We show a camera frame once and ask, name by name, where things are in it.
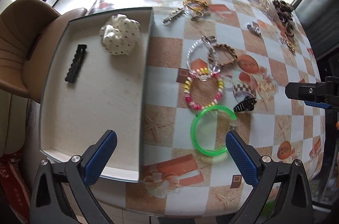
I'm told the black small claw clip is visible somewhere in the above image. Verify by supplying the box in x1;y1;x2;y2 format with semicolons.
233;96;257;112

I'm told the silver rhinestone small clip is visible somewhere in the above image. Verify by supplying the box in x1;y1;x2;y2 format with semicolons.
246;22;261;36

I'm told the green plastic bangle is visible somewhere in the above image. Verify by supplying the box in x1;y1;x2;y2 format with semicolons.
190;105;237;157

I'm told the brown braided bracelet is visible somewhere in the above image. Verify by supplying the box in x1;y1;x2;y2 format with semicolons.
207;43;239;69

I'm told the black wavy hair clip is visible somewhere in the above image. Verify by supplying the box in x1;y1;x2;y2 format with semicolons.
65;44;87;83

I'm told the gold bunny hair clip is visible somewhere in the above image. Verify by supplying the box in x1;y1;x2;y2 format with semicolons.
191;11;210;21

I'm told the silver bar hair clip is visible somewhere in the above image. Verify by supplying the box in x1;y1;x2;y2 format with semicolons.
163;8;185;25

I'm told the white dotted scrunchie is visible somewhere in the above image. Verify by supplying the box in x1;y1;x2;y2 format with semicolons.
99;14;141;55

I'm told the gold leaf hair clip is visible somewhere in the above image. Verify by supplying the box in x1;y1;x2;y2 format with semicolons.
280;37;295;54

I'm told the leopard print scrunchie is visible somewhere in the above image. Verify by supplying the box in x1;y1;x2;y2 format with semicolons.
272;0;294;23

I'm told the clear large claw clip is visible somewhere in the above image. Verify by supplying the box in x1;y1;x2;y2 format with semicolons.
259;0;276;20

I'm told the checkered patterned tablecloth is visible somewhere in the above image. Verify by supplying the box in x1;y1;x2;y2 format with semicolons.
90;0;325;217

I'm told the grey shallow tray box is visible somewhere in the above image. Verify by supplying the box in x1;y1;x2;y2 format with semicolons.
39;7;153;183

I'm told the brown leather chair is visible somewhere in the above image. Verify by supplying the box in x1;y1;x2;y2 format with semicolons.
0;0;87;102

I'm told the brown spiral hair tie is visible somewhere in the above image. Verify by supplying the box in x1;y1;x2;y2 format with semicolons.
280;18;296;38

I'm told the pink yellow bead bracelet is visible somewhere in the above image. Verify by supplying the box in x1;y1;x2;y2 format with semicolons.
183;68;225;111

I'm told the clear bead chain keyring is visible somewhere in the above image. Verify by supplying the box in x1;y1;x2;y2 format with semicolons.
186;35;221;81

